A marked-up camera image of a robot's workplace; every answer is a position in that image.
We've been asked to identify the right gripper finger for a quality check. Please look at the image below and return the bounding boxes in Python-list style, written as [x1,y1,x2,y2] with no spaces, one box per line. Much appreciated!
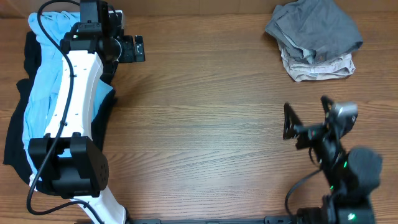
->
[320,95,334,124]
[283,103,303,140]

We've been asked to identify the grey shorts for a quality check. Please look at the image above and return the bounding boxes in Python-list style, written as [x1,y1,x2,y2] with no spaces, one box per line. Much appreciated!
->
[265,0,363,64]

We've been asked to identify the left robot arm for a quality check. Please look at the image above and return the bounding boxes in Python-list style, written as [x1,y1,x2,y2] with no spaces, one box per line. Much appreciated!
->
[28,0,146,223]

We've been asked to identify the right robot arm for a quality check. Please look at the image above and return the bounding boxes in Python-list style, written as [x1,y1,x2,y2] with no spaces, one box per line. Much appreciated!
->
[283,96,382,223]

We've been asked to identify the folded beige shorts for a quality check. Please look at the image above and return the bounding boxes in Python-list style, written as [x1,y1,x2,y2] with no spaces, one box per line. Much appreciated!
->
[278,44,356,82]

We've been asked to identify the light blue garment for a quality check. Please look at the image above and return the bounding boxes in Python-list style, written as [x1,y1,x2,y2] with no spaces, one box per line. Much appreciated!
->
[22,11,114,178]

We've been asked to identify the black garment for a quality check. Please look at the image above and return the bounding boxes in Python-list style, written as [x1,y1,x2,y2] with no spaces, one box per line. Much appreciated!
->
[3,31,116,184]

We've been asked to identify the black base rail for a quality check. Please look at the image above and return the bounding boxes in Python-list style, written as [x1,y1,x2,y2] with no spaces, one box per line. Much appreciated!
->
[127,216,296,224]

